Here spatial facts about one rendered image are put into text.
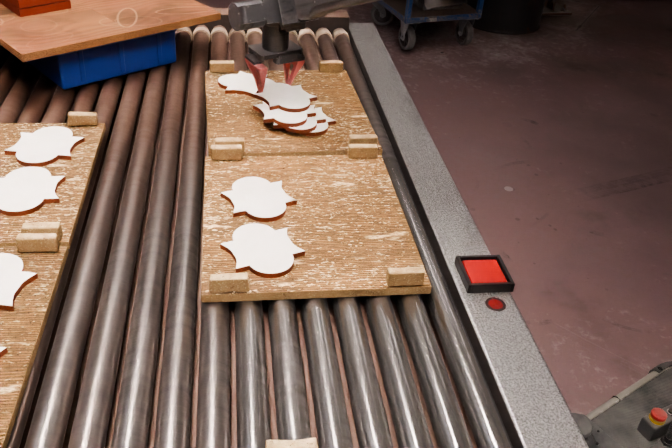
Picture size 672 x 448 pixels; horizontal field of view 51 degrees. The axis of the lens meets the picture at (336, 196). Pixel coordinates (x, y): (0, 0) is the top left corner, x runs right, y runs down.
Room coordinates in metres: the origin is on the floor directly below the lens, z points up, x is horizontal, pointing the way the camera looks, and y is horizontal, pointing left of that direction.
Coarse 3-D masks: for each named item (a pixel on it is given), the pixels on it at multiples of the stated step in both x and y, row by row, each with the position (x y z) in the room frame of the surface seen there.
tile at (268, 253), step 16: (256, 224) 0.97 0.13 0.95; (240, 240) 0.92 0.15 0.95; (256, 240) 0.92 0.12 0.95; (272, 240) 0.92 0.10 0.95; (288, 240) 0.93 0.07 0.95; (240, 256) 0.88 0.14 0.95; (256, 256) 0.88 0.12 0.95; (272, 256) 0.88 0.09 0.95; (288, 256) 0.89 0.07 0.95; (256, 272) 0.85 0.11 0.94; (272, 272) 0.84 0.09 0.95; (288, 272) 0.86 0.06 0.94
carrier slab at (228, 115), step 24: (312, 72) 1.64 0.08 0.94; (216, 96) 1.46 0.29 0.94; (240, 96) 1.47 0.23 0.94; (336, 96) 1.52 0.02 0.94; (216, 120) 1.35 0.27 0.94; (240, 120) 1.36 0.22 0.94; (336, 120) 1.39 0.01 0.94; (360, 120) 1.40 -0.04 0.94; (264, 144) 1.26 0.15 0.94; (288, 144) 1.27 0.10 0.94; (312, 144) 1.27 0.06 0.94; (336, 144) 1.28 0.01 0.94
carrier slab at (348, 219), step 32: (224, 160) 1.18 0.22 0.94; (256, 160) 1.19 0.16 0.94; (288, 160) 1.20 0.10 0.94; (320, 160) 1.21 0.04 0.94; (352, 160) 1.22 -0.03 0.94; (288, 192) 1.09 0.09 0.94; (320, 192) 1.10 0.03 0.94; (352, 192) 1.10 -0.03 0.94; (384, 192) 1.11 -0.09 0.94; (224, 224) 0.97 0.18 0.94; (288, 224) 0.99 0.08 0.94; (320, 224) 0.99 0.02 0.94; (352, 224) 1.00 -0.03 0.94; (384, 224) 1.01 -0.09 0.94; (224, 256) 0.89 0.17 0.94; (320, 256) 0.91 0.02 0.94; (352, 256) 0.91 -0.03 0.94; (384, 256) 0.92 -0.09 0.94; (416, 256) 0.93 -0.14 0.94; (256, 288) 0.82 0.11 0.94; (288, 288) 0.82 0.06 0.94; (320, 288) 0.83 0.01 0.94; (352, 288) 0.83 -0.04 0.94; (384, 288) 0.84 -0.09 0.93; (416, 288) 0.85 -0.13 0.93
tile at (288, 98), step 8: (264, 88) 1.44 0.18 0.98; (272, 88) 1.44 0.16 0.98; (280, 88) 1.45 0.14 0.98; (288, 88) 1.45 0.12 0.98; (296, 88) 1.45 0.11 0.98; (256, 96) 1.41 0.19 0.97; (264, 96) 1.40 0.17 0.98; (272, 96) 1.40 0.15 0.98; (280, 96) 1.41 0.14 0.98; (288, 96) 1.41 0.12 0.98; (296, 96) 1.41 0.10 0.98; (304, 96) 1.42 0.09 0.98; (312, 96) 1.42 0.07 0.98; (272, 104) 1.36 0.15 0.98; (280, 104) 1.37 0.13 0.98; (288, 104) 1.37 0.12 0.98; (296, 104) 1.37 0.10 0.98; (304, 104) 1.38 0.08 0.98
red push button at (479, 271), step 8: (464, 264) 0.92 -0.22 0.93; (472, 264) 0.93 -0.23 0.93; (480, 264) 0.93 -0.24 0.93; (488, 264) 0.93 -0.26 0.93; (496, 264) 0.93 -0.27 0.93; (472, 272) 0.91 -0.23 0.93; (480, 272) 0.91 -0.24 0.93; (488, 272) 0.91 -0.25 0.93; (496, 272) 0.91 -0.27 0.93; (472, 280) 0.88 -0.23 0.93; (480, 280) 0.89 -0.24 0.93; (488, 280) 0.89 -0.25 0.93; (496, 280) 0.89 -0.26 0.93; (504, 280) 0.89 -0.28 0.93
